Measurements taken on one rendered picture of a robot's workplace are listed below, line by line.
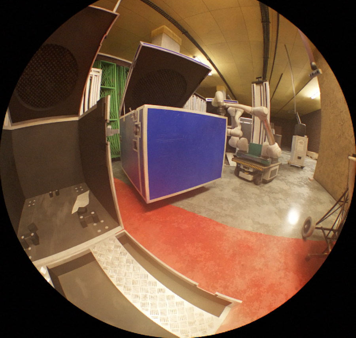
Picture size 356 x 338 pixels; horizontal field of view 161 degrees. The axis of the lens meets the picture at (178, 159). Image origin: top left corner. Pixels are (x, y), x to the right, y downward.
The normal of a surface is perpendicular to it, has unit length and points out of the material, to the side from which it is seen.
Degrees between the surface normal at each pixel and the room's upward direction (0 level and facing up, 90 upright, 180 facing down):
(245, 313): 0
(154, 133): 90
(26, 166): 90
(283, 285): 0
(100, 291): 2
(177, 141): 90
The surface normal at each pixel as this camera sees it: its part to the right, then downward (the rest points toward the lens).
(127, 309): 0.05, -0.96
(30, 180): 0.80, 0.17
